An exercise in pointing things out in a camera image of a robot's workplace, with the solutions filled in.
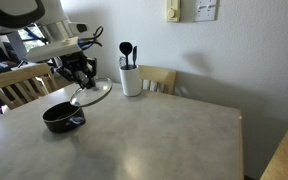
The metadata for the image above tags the black plastic spatula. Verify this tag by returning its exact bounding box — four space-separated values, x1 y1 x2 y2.
131 45 139 69

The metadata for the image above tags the round glass pot lid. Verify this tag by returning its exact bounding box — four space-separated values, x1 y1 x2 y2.
69 77 114 108

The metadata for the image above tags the wire whisk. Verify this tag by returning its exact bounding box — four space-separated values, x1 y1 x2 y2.
118 56 127 70

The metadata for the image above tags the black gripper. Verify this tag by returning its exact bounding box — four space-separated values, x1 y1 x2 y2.
54 51 98 89

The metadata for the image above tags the wooden counter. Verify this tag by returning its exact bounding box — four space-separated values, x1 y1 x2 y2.
259 102 288 180

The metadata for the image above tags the wooden slat-back chair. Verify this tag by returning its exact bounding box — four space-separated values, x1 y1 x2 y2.
0 63 58 111
137 64 178 96

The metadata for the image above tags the black camera cable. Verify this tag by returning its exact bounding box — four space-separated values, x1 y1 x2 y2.
78 25 104 48

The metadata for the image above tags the white utensil holder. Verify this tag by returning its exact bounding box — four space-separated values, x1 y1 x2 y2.
119 65 143 98

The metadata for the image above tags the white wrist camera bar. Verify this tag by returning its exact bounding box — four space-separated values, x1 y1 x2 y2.
25 36 82 63

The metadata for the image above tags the white light switch plate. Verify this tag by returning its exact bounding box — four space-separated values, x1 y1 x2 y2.
193 0 218 23

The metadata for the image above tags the black pot with handle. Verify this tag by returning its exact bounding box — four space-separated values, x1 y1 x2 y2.
42 101 86 134

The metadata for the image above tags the beige wall thermostat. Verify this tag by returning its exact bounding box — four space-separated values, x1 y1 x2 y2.
165 0 182 24

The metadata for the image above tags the black plastic ladle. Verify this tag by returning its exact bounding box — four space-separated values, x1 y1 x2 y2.
118 41 134 70

